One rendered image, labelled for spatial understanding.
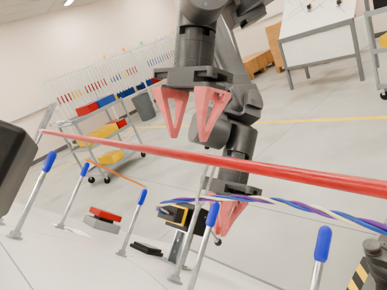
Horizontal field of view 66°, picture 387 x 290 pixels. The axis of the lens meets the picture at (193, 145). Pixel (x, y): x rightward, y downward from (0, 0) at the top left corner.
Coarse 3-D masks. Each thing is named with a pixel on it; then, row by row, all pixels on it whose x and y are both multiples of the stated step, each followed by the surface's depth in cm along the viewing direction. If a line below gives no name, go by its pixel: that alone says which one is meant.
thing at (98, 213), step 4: (92, 208) 59; (96, 208) 58; (92, 212) 58; (96, 212) 57; (100, 212) 56; (104, 212) 57; (108, 212) 58; (96, 216) 59; (100, 216) 56; (104, 216) 57; (108, 216) 57; (112, 216) 58; (116, 216) 59; (120, 216) 59; (104, 220) 58; (108, 220) 58; (112, 220) 59; (116, 220) 59; (120, 220) 59
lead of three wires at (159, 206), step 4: (192, 196) 34; (168, 200) 35; (172, 200) 35; (176, 200) 35; (180, 200) 34; (184, 200) 34; (188, 200) 34; (192, 200) 34; (160, 204) 36; (164, 204) 36; (168, 204) 35; (156, 208) 38; (160, 208) 38; (160, 212) 39; (164, 212) 40; (168, 212) 41
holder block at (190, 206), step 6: (180, 204) 44; (186, 204) 44; (192, 204) 43; (192, 210) 43; (204, 210) 45; (198, 216) 44; (204, 216) 45; (168, 222) 44; (198, 222) 44; (204, 222) 45; (180, 228) 43; (186, 228) 42; (198, 228) 44; (204, 228) 46; (198, 234) 44
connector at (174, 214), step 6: (168, 210) 41; (174, 210) 40; (180, 210) 41; (162, 216) 41; (168, 216) 41; (174, 216) 40; (180, 216) 41; (186, 216) 42; (174, 222) 40; (180, 222) 41; (186, 222) 42
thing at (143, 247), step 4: (132, 244) 47; (136, 244) 47; (140, 244) 46; (144, 244) 47; (148, 244) 49; (136, 248) 46; (140, 248) 46; (144, 248) 46; (148, 248) 45; (152, 248) 46; (156, 248) 48; (144, 252) 45; (148, 252) 45; (152, 252) 46; (156, 252) 46; (160, 252) 48; (160, 256) 47
